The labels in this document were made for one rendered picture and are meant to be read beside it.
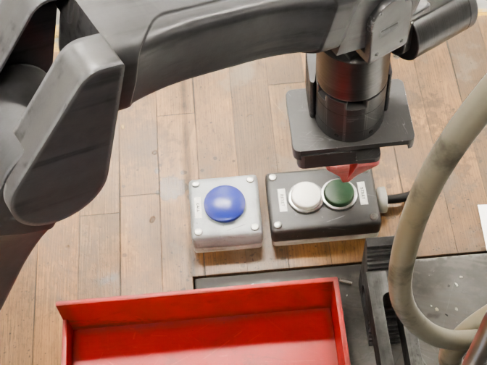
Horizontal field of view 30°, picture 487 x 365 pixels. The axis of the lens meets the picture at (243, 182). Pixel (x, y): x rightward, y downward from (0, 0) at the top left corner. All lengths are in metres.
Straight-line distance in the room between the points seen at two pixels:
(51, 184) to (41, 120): 0.05
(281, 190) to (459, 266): 0.18
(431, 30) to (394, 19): 0.08
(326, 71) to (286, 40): 0.11
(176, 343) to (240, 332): 0.06
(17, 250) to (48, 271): 0.30
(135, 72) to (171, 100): 0.47
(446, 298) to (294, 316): 0.14
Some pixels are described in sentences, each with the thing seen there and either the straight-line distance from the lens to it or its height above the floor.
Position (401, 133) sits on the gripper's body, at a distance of 0.77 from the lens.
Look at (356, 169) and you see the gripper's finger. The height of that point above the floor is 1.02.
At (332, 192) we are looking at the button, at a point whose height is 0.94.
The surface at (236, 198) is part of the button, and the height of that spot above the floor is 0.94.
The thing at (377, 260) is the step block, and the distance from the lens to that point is 0.80.
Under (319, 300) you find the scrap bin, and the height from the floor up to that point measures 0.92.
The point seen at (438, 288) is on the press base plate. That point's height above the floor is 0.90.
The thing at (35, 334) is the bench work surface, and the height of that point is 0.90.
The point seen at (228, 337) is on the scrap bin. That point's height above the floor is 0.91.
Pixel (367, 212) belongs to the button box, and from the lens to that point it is 0.88.
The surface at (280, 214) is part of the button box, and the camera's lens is 0.87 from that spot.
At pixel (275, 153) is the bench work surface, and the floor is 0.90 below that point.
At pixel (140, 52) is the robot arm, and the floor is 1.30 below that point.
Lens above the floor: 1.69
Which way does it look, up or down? 58 degrees down
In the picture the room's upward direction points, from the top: 4 degrees counter-clockwise
